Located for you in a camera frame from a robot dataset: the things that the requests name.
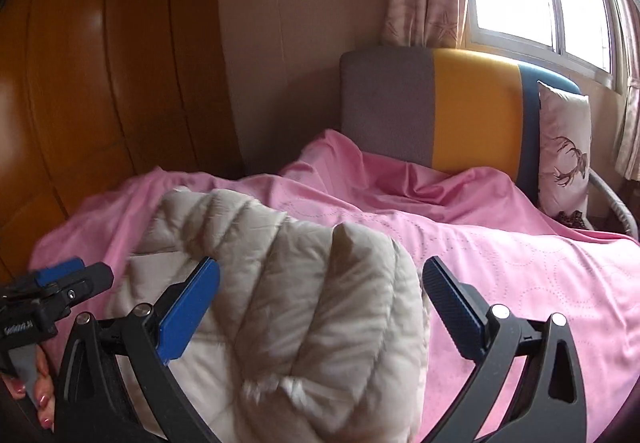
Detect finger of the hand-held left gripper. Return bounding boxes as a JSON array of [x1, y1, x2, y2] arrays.
[[47, 262, 115, 313], [31, 258, 86, 289]]

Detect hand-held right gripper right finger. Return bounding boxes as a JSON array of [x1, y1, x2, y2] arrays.
[[421, 255, 587, 443]]

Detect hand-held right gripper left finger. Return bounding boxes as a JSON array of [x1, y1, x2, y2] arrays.
[[52, 256, 221, 443]]

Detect beige quilted down jacket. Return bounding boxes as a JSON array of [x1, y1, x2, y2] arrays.
[[107, 188, 433, 443]]

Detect person's left hand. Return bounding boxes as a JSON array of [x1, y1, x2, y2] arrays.
[[2, 352, 57, 434]]

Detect pink bed sheet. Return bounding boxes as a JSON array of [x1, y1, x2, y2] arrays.
[[27, 128, 640, 443]]

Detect deer print pillow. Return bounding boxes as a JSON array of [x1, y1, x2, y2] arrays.
[[537, 80, 594, 230]]

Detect grey yellow blue headboard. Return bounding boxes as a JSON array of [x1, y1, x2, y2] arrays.
[[340, 47, 583, 210]]

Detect brown wooden wardrobe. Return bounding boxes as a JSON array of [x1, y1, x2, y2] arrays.
[[0, 0, 246, 285]]

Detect grey wicker chair frame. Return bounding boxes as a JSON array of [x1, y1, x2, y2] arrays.
[[587, 170, 640, 240]]

